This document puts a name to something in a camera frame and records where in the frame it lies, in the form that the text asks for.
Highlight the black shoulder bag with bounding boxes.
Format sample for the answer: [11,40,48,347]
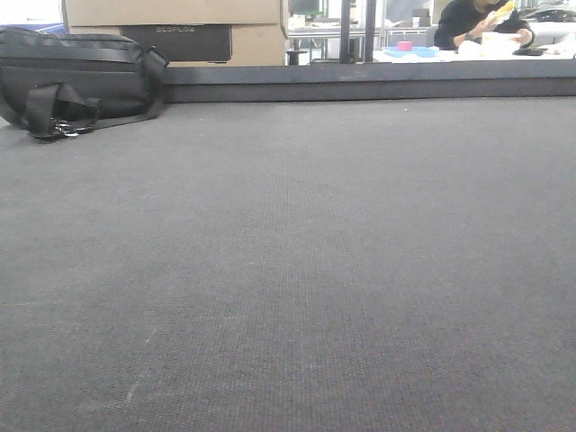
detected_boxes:
[1,26,169,140]

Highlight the pink tape roll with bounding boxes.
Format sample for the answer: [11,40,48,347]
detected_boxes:
[397,40,413,51]

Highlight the large cardboard box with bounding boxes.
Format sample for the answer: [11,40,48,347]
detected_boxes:
[62,0,287,67]

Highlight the blue tray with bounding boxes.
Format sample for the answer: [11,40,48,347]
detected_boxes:
[383,46,439,59]

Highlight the person in black top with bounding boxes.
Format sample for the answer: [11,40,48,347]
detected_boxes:
[434,0,535,50]

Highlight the black phone on table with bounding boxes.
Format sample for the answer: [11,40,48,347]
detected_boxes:
[513,48,547,57]

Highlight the black raised platform edge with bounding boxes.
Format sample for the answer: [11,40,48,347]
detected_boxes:
[165,58,575,104]

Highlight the black vertical post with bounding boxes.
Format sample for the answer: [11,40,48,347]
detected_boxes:
[364,0,377,63]
[339,0,351,64]

